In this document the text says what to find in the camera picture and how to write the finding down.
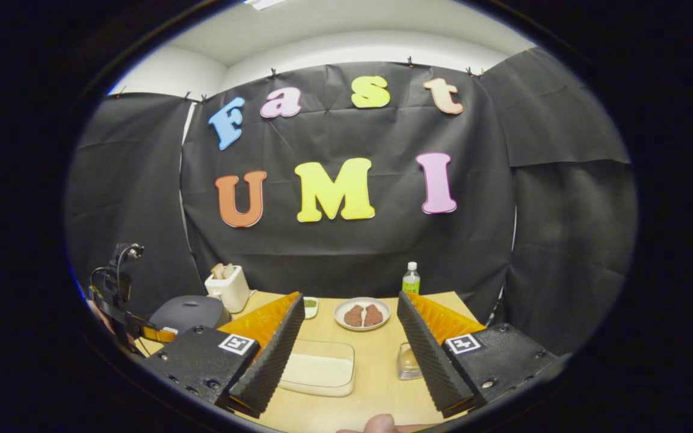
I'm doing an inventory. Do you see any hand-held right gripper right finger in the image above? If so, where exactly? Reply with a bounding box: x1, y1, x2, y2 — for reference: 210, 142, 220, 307
396, 290, 559, 420

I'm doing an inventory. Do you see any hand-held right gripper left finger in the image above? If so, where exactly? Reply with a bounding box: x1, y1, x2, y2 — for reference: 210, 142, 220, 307
141, 292, 306, 419

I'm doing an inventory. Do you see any clear chopstick holder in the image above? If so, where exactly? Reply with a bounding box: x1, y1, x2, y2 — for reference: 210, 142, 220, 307
397, 342, 424, 381

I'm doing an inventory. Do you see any grey rice cooker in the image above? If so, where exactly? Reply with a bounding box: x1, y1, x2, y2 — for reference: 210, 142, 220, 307
148, 295, 232, 337

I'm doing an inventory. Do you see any clear rice container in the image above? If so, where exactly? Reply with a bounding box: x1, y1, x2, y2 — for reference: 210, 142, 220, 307
279, 340, 357, 398

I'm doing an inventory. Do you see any green tea bottle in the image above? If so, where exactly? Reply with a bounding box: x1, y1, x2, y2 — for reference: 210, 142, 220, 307
401, 262, 421, 296

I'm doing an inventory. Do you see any white toaster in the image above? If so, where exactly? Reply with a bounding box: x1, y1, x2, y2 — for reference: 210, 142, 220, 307
204, 265, 252, 314

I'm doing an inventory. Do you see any white round plate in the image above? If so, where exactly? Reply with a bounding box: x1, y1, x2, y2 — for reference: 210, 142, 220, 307
333, 296, 392, 332

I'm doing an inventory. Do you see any black backdrop cloth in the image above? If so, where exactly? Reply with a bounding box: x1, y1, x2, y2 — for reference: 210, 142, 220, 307
64, 47, 639, 357

